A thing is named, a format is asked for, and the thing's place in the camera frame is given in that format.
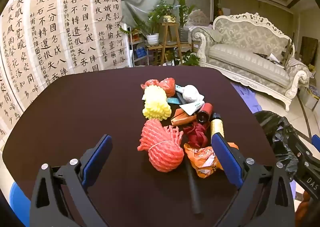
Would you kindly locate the plant in white pot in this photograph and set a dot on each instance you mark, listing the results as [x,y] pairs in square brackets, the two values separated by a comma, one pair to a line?
[152,37]

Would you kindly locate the metal shelf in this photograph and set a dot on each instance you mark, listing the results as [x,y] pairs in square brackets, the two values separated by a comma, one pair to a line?
[138,53]

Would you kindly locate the dark red wrapper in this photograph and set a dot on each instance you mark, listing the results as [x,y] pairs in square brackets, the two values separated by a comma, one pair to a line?
[197,134]

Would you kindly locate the yellow foam net bundle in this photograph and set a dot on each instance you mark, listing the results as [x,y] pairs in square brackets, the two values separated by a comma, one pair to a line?
[156,107]

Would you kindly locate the dark toy rifle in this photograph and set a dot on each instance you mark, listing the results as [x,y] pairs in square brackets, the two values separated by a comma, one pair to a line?
[287,53]

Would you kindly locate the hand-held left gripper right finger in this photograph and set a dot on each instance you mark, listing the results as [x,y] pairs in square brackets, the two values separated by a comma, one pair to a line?
[225,157]

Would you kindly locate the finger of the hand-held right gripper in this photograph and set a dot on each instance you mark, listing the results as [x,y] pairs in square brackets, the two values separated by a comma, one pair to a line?
[301,150]
[316,143]

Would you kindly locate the small plant in decorated pot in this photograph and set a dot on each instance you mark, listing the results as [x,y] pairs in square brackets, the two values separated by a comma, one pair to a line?
[168,18]

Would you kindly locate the low leafy plant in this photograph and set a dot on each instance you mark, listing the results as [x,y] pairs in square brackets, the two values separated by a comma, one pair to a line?
[192,59]

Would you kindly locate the pink foam net bundle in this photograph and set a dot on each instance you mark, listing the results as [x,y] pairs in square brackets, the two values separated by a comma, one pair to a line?
[160,147]

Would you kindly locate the brown woven board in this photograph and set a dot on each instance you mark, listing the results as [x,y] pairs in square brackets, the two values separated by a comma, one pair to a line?
[309,49]

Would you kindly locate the row of calligraphy sheets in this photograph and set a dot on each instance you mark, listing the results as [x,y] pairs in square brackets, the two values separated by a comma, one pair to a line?
[50,42]

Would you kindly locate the ornate armchair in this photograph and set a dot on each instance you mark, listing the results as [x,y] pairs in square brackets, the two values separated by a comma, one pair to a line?
[198,18]

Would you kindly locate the ornate white sofa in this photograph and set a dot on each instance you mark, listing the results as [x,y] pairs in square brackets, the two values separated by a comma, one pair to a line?
[247,62]

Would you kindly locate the orange cloth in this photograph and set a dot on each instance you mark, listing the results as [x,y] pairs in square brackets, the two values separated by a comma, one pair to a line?
[303,207]

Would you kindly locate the loose papers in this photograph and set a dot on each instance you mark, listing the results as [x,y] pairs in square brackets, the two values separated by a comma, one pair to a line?
[268,57]

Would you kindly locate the red plastic bag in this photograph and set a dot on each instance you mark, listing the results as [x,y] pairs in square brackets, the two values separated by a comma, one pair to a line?
[168,86]

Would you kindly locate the purple cloth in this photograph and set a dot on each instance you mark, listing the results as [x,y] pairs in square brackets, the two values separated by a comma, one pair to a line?
[246,97]

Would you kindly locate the wooden plant stand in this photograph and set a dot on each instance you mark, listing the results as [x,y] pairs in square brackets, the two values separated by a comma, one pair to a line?
[170,42]

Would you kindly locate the gold cylinder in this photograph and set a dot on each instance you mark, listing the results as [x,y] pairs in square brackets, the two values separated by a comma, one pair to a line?
[216,127]

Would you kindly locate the orange-brown paper wrapper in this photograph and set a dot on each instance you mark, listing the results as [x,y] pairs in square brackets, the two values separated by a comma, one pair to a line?
[182,118]

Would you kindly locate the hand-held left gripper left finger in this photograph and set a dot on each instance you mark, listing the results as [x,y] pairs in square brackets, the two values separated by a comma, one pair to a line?
[96,159]

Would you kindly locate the blue plastic chair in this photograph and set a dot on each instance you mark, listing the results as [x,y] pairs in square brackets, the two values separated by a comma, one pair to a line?
[16,199]

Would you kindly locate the orange plastic bag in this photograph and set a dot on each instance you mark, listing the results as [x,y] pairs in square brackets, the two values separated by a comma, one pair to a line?
[200,159]

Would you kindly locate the red cylinder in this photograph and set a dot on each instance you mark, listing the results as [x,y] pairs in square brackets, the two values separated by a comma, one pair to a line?
[205,112]

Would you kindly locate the black rod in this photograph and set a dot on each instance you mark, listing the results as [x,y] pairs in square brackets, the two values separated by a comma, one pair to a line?
[193,192]

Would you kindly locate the plastic storage box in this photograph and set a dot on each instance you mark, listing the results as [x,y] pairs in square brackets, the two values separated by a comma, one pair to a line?
[310,97]

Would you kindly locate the white bag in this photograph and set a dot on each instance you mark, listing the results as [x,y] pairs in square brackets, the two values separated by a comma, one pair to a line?
[191,93]

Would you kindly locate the tall green plant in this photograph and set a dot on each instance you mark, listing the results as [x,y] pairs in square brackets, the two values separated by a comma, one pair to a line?
[185,12]

